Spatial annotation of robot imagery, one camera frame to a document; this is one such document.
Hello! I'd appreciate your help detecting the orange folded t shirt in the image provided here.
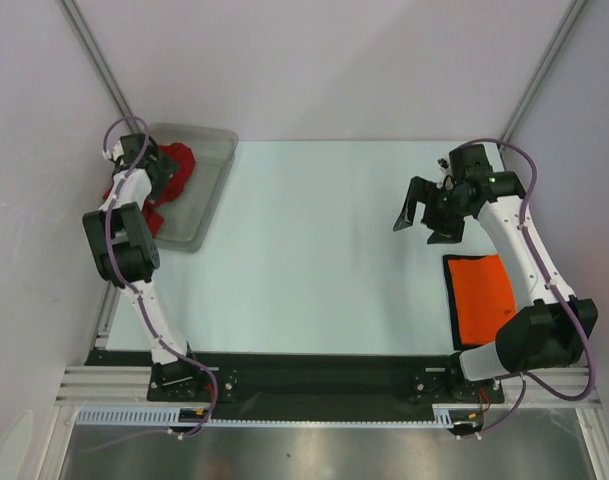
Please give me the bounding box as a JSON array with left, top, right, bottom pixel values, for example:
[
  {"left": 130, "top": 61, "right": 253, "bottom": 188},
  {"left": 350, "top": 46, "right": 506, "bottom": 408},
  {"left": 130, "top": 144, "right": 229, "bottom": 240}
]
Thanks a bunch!
[{"left": 446, "top": 253, "right": 518, "bottom": 350}]

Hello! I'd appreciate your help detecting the aluminium frame rail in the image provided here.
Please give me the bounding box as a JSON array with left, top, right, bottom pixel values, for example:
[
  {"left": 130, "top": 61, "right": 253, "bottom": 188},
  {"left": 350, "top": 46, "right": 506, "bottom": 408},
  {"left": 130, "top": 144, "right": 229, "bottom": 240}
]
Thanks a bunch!
[{"left": 56, "top": 366, "right": 601, "bottom": 409}]

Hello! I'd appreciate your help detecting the purple cable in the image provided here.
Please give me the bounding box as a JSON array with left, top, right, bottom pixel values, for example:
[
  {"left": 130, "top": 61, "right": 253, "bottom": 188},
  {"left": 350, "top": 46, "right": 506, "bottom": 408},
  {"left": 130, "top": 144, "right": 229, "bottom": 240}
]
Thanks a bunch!
[
  {"left": 78, "top": 116, "right": 220, "bottom": 451},
  {"left": 453, "top": 137, "right": 599, "bottom": 441}
]

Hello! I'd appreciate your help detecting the clear plastic bin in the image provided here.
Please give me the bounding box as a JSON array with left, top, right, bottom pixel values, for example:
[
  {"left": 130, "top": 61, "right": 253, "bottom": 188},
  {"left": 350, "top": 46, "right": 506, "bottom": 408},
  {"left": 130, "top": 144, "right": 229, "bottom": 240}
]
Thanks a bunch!
[{"left": 139, "top": 124, "right": 238, "bottom": 252}]

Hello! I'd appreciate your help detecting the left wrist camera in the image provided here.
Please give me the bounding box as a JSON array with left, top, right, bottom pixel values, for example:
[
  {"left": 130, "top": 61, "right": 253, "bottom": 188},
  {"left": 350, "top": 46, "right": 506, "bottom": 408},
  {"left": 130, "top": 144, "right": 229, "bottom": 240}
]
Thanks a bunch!
[{"left": 102, "top": 133, "right": 151, "bottom": 173}]

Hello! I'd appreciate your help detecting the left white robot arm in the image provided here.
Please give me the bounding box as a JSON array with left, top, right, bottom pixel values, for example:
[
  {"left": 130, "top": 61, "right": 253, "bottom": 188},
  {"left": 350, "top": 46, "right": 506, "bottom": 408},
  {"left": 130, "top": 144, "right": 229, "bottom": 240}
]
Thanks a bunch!
[{"left": 82, "top": 133, "right": 208, "bottom": 402}]

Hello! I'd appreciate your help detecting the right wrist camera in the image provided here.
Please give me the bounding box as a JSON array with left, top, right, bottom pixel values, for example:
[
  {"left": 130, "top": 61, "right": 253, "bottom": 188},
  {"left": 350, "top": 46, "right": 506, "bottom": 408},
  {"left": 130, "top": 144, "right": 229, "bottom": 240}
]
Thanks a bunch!
[{"left": 438, "top": 144, "right": 492, "bottom": 182}]

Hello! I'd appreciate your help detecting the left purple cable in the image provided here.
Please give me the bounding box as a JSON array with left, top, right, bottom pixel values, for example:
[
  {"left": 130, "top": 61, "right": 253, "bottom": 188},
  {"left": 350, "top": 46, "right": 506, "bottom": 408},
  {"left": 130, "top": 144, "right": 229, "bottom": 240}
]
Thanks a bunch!
[{"left": 78, "top": 116, "right": 220, "bottom": 451}]

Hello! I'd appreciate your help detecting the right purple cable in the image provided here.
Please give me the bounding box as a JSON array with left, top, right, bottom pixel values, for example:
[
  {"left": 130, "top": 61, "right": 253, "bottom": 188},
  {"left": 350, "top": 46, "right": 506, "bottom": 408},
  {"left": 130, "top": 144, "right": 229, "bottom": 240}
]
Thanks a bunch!
[{"left": 453, "top": 137, "right": 599, "bottom": 441}]

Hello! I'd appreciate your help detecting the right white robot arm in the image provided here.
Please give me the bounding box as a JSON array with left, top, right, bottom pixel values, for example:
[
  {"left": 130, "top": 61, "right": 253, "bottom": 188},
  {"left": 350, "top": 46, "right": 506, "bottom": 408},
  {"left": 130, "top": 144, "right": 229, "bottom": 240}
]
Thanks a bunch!
[{"left": 394, "top": 172, "right": 598, "bottom": 401}]

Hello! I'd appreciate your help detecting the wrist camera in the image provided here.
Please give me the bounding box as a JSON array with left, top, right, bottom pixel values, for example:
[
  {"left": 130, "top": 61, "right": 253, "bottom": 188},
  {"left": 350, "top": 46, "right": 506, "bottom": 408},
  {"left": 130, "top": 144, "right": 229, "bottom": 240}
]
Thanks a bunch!
[
  {"left": 438, "top": 144, "right": 492, "bottom": 182},
  {"left": 102, "top": 133, "right": 151, "bottom": 173}
]

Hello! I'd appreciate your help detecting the red t shirt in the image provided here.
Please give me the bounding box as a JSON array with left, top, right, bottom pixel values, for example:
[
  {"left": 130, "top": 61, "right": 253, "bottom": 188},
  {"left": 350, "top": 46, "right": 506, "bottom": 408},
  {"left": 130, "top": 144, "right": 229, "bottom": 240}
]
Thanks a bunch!
[{"left": 83, "top": 136, "right": 196, "bottom": 239}]

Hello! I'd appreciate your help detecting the white cable duct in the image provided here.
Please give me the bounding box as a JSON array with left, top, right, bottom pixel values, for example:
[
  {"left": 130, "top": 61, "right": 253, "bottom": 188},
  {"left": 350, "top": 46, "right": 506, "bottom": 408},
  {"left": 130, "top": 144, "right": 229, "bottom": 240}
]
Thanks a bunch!
[{"left": 76, "top": 406, "right": 481, "bottom": 429}]

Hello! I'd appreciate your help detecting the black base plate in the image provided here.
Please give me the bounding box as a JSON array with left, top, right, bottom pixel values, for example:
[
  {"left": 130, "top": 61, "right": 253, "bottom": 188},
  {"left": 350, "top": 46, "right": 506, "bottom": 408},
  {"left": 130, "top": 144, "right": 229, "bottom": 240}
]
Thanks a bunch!
[{"left": 86, "top": 350, "right": 505, "bottom": 425}]

